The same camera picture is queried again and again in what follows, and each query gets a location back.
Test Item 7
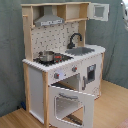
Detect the red left stove knob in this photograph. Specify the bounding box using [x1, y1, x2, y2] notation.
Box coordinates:
[54, 73, 60, 79]

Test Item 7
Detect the white microwave door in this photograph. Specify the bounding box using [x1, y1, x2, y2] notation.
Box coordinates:
[88, 3, 109, 21]

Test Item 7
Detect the black toy faucet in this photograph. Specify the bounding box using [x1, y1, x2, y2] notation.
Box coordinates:
[67, 33, 82, 49]

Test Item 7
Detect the white oven door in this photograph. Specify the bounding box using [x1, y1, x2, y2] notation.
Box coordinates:
[49, 86, 94, 128]

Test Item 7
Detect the white fridge door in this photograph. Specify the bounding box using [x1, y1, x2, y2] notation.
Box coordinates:
[80, 55, 102, 98]

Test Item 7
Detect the wooden toy kitchen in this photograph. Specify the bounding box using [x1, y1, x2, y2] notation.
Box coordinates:
[22, 2, 105, 128]

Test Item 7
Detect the grey toy sink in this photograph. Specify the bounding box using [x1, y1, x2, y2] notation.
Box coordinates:
[66, 47, 94, 56]

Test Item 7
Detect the grey range hood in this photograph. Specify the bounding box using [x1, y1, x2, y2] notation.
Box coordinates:
[34, 5, 64, 27]

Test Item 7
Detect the red stove knob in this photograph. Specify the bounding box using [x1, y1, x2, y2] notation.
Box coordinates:
[54, 73, 60, 79]
[72, 66, 78, 72]

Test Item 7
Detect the silver toy pot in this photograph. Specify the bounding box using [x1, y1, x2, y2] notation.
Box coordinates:
[39, 51, 54, 62]

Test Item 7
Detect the red right stove knob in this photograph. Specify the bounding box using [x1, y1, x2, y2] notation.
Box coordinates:
[72, 66, 78, 72]

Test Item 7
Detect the black toy stovetop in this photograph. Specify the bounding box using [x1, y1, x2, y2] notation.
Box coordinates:
[34, 53, 71, 66]

